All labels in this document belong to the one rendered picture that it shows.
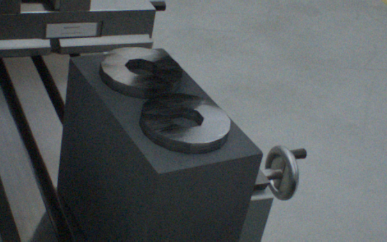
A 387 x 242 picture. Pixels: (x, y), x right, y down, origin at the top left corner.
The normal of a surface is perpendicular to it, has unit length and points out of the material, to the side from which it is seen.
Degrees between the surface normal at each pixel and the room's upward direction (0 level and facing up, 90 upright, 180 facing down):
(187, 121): 0
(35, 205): 0
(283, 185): 90
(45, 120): 0
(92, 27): 90
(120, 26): 90
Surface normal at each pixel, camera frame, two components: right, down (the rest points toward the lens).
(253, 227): 0.39, 0.55
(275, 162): -0.90, 0.07
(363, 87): 0.18, -0.83
